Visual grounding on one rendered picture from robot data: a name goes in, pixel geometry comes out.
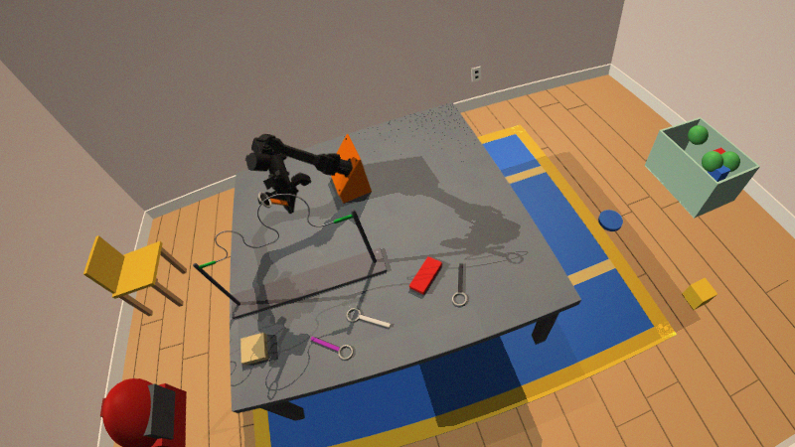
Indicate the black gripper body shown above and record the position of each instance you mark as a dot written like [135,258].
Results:
[297,179]

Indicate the red flat block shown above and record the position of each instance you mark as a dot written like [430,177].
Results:
[425,275]

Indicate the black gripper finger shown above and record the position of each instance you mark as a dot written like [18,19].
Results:
[290,199]
[282,198]

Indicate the orange long bar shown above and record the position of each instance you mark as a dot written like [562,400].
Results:
[272,201]

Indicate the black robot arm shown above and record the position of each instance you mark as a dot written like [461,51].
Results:
[269,153]

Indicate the beige loop with straight handle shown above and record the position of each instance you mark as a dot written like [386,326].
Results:
[368,319]

